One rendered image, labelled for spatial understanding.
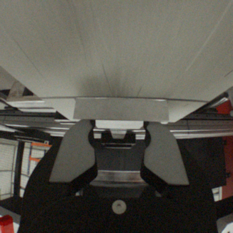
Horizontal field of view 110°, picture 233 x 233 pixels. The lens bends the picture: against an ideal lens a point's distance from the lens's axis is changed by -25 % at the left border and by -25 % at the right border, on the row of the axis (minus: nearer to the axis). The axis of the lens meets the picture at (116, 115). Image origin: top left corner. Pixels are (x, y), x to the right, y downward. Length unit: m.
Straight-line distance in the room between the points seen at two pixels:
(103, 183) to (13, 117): 0.59
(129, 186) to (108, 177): 0.04
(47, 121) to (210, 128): 0.73
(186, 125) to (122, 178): 0.40
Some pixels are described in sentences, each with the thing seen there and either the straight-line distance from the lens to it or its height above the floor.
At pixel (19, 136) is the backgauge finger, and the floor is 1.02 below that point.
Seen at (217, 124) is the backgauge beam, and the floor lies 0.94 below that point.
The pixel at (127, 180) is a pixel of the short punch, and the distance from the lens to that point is 0.19.
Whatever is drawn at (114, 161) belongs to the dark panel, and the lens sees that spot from 0.70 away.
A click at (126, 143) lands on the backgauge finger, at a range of 0.37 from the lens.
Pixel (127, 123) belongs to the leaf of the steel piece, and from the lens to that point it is 0.18.
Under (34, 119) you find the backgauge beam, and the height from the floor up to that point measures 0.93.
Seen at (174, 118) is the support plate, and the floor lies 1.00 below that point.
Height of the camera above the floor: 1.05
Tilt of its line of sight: 19 degrees down
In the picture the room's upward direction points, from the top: 179 degrees counter-clockwise
